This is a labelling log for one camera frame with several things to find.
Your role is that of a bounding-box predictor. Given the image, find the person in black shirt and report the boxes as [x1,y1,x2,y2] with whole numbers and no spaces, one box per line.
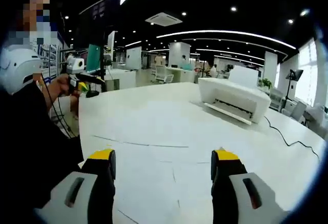
[0,82,85,209]

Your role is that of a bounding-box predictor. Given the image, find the blue framed wall poster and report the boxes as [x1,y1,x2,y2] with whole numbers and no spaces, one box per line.
[38,43,59,78]

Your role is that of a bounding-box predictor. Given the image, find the person's left hand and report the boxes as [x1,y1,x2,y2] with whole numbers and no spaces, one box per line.
[48,76,77,98]

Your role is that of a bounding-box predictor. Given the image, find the green screen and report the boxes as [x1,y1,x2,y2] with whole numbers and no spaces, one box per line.
[86,44,103,75]

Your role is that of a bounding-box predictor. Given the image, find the black studio light on stand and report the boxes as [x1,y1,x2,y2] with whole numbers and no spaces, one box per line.
[285,69,304,104]

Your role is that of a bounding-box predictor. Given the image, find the white printer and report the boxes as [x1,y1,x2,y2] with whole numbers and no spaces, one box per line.
[197,65,272,125]

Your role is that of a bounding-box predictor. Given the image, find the curved ceiling light strip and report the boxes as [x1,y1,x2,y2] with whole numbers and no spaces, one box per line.
[156,30,298,50]

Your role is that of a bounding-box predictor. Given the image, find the white office chair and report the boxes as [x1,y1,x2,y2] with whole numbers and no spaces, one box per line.
[155,65,175,84]

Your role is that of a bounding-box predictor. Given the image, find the ceiling air vent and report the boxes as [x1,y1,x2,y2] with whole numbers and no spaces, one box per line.
[145,12,183,27]

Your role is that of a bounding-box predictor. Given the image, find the white printing papers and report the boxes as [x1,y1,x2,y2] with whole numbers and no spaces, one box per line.
[87,98,259,224]

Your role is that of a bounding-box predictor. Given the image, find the white table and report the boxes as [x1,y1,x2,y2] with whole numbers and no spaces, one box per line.
[76,82,326,224]

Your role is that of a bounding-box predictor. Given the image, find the green potted plant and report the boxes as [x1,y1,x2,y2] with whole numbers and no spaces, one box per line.
[257,77,274,89]

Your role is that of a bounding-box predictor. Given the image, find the black printer cable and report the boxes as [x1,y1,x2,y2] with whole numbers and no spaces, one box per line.
[263,116,321,163]

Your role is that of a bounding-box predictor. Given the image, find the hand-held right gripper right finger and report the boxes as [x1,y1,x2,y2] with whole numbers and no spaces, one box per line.
[210,148,291,224]

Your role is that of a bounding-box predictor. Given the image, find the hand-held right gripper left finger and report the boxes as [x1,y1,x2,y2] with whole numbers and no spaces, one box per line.
[33,149,117,224]

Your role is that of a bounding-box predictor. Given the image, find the white chest-worn device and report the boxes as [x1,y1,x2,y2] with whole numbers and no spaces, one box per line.
[0,46,43,95]

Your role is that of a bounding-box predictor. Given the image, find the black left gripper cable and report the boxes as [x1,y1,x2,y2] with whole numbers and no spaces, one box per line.
[40,72,80,139]

